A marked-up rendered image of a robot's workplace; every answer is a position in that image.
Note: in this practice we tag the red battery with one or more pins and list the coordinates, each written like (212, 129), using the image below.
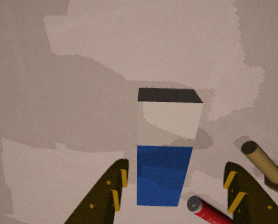
(207, 212)

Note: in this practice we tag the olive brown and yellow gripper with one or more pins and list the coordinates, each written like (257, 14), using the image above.
(247, 200)

